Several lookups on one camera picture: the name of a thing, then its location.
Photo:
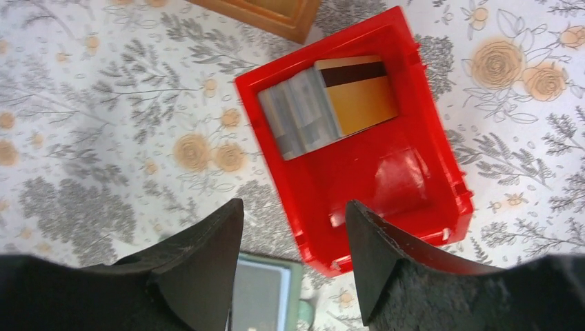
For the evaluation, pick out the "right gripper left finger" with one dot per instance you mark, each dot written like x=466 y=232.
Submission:
x=184 y=282

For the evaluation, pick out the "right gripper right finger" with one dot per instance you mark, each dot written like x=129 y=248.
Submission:
x=404 y=283

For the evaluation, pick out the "green card holder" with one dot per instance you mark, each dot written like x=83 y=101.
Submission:
x=267 y=295

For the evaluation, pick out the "red plastic bin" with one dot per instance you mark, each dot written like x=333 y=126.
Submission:
x=403 y=169

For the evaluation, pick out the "stack of credit cards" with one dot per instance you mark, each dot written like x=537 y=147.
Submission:
x=300 y=115

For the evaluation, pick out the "floral patterned mat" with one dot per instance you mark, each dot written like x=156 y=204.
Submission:
x=111 y=136

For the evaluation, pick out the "orange compartment tray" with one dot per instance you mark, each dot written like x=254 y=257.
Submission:
x=290 y=19

